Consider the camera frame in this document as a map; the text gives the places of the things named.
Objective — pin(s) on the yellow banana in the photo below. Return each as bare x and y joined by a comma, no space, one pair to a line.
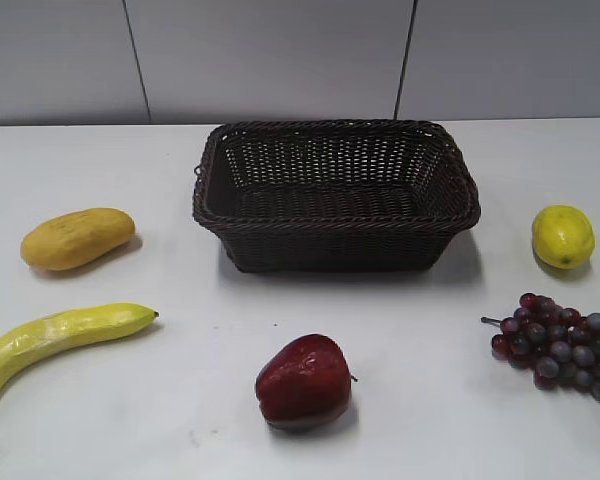
43,338

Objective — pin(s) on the black woven basket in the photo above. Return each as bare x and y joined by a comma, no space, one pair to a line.
346,195

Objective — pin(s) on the red apple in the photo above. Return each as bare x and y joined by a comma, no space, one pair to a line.
306,385

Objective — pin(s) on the yellow mango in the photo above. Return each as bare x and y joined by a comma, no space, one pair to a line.
76,239

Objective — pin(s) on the yellow lemon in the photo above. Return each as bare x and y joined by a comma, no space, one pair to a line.
563,237

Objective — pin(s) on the purple grape bunch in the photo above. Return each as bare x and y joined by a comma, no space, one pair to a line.
560,345

